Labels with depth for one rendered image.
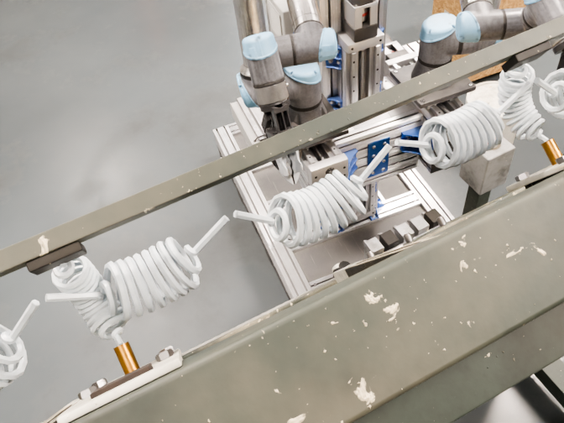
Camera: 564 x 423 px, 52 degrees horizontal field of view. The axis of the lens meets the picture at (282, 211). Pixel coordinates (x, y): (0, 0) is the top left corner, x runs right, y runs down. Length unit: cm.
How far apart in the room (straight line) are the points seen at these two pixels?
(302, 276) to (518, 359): 185
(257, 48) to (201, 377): 94
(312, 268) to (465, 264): 210
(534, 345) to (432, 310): 31
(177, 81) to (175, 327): 192
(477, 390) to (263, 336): 37
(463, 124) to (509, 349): 29
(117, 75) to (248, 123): 227
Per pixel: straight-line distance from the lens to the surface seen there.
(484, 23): 157
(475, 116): 71
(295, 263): 261
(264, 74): 131
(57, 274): 59
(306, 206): 62
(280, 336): 47
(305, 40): 142
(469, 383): 76
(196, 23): 470
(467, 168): 218
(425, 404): 74
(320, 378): 48
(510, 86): 75
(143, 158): 360
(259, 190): 292
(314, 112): 194
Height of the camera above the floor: 235
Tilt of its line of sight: 49 degrees down
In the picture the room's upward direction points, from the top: 8 degrees counter-clockwise
